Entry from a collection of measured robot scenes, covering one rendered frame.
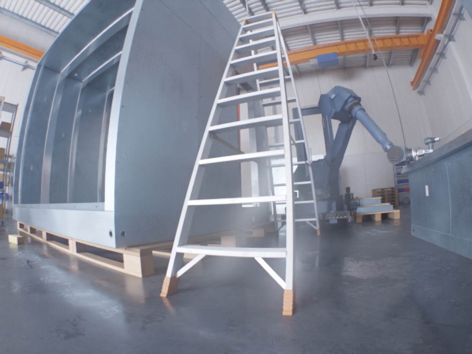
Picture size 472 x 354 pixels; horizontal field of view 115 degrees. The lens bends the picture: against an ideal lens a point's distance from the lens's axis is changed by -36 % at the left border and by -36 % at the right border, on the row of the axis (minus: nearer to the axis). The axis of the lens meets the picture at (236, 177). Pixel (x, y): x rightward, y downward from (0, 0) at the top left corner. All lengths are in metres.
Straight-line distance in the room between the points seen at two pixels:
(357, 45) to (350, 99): 8.25
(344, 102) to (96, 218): 2.63
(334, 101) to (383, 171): 10.21
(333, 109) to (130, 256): 2.49
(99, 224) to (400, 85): 14.51
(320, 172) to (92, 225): 2.62
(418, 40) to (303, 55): 5.43
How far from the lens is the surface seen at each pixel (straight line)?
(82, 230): 1.70
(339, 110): 2.86
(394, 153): 2.33
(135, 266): 1.38
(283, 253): 0.87
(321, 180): 3.13
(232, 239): 2.25
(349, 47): 10.88
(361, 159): 12.89
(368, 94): 14.07
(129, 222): 1.39
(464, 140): 1.35
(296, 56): 10.88
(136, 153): 1.46
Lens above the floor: 0.38
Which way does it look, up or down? 8 degrees up
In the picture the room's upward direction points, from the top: 2 degrees counter-clockwise
